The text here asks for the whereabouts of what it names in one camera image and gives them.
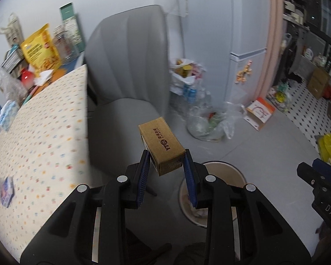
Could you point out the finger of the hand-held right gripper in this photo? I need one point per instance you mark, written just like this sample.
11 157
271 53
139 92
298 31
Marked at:
324 169

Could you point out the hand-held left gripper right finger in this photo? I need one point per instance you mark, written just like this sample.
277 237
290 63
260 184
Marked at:
189 182

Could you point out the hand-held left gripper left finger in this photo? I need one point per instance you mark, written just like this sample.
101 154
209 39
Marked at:
144 176

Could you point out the small brown cardboard box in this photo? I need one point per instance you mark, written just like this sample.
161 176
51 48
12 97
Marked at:
160 143

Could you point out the beige trash bin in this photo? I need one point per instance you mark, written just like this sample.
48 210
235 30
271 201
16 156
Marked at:
225 172

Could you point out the yellow plastic bag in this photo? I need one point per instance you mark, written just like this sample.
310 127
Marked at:
329 149

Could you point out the clear floor bag of waste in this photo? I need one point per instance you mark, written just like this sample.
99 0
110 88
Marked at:
209 124

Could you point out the orange and white box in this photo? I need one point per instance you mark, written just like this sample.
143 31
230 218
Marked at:
260 111

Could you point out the large brown cardboard box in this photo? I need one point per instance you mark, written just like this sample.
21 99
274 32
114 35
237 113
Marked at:
318 82

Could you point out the plastic water bottle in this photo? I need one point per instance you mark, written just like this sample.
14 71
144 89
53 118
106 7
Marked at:
191 93

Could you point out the white bag of cartons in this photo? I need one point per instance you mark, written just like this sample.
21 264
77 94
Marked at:
186 73

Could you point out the grey upholstered chair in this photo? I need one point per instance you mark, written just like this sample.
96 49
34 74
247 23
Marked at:
127 60

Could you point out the orange figurine fridge magnets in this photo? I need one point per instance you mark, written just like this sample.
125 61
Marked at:
244 73

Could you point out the orange mat with blue border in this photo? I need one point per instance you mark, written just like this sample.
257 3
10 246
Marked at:
61 73

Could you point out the blue plastic wrapper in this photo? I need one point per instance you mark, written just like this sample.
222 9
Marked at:
6 191

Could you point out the white crumpled tissue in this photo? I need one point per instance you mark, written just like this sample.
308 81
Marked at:
42 77

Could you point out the blue white tissue pack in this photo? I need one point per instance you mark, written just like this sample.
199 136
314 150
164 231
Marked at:
8 114

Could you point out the red round vase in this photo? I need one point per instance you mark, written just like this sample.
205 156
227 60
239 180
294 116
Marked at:
27 77

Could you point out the clear glass jar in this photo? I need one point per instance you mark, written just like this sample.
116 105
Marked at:
64 44

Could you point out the clear plastic bag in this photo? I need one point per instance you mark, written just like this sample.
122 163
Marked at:
9 85

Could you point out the yellow snack bag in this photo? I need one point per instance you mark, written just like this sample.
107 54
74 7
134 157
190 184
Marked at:
41 49

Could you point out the white fridge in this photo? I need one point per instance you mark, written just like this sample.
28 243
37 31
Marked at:
223 19

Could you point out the green tall box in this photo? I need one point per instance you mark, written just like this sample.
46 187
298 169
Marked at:
71 24

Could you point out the tall beige paper carton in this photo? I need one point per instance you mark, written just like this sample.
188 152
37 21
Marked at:
13 30

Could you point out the pink door frame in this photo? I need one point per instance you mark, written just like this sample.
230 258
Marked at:
273 33

